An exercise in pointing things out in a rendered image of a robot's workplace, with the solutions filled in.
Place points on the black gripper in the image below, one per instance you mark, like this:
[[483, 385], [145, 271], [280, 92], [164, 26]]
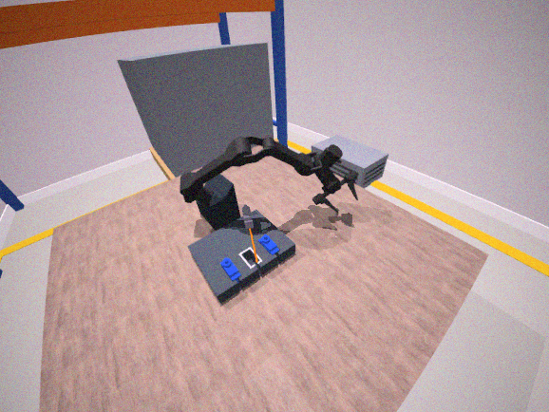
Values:
[[329, 180]]

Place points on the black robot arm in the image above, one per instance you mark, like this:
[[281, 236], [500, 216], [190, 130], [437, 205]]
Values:
[[239, 152]]

